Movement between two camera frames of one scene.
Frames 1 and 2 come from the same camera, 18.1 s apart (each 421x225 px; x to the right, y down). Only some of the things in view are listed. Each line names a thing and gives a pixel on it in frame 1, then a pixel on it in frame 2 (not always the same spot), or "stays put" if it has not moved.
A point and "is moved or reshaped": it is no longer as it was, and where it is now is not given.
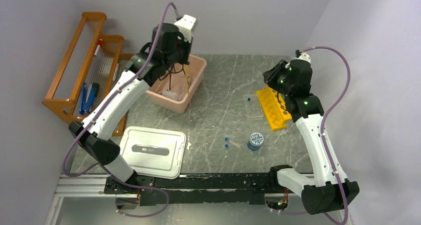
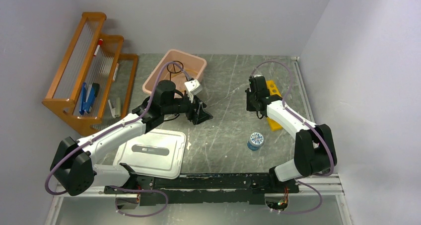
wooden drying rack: [90, 72] stays put
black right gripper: [270, 75] -> [249, 107]
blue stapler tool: [89, 94] stays put
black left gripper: [185, 60] -> [199, 115]
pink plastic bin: [177, 88] stays put
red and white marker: [100, 43] stays put
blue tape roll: [256, 139] stays put
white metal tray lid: [154, 152] stays put
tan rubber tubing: [187, 88] is moved or reshaped
